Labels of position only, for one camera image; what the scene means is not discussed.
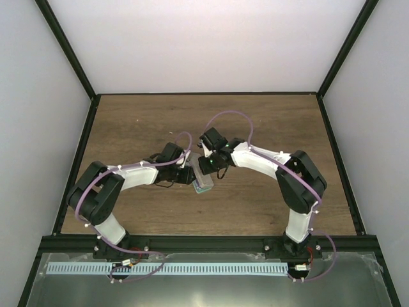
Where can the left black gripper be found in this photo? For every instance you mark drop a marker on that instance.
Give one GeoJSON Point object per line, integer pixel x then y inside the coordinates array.
{"type": "Point", "coordinates": [186, 178]}

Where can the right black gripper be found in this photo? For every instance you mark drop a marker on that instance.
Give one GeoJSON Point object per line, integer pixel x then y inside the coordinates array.
{"type": "Point", "coordinates": [205, 169]}

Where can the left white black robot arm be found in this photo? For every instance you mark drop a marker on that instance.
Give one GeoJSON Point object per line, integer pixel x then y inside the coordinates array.
{"type": "Point", "coordinates": [95, 194]}

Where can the light blue slotted cable duct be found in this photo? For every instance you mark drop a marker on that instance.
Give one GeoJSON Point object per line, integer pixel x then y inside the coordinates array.
{"type": "Point", "coordinates": [170, 269]}

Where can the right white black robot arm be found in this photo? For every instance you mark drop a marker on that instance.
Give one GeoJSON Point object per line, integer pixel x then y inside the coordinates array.
{"type": "Point", "coordinates": [300, 182]}

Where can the black mounting rail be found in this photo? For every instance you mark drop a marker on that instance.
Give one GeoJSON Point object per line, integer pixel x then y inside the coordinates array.
{"type": "Point", "coordinates": [272, 247]}

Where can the grey green glasses case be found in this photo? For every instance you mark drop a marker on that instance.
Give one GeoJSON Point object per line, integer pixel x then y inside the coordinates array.
{"type": "Point", "coordinates": [202, 183]}

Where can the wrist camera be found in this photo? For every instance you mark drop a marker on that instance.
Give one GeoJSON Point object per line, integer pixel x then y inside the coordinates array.
{"type": "Point", "coordinates": [206, 151]}
{"type": "Point", "coordinates": [181, 162]}

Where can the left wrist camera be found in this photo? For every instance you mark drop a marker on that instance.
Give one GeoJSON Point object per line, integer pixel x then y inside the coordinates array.
{"type": "Point", "coordinates": [181, 162]}

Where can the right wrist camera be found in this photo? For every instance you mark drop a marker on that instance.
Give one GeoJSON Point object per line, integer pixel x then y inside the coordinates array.
{"type": "Point", "coordinates": [206, 151]}

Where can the metal front plate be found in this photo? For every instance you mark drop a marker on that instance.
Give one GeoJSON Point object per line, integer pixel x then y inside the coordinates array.
{"type": "Point", "coordinates": [348, 279]}

